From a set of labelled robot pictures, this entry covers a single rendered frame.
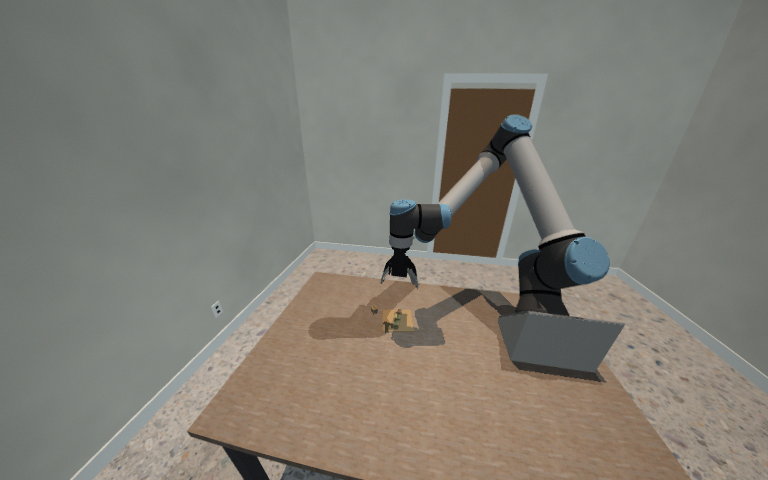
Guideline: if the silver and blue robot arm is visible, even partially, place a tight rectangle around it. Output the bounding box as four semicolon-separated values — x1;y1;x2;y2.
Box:
389;115;610;316

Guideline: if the tan mat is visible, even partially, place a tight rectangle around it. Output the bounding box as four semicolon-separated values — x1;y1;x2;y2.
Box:
382;310;414;332

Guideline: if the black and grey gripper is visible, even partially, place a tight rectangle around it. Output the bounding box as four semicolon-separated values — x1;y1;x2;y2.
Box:
381;247;418;288

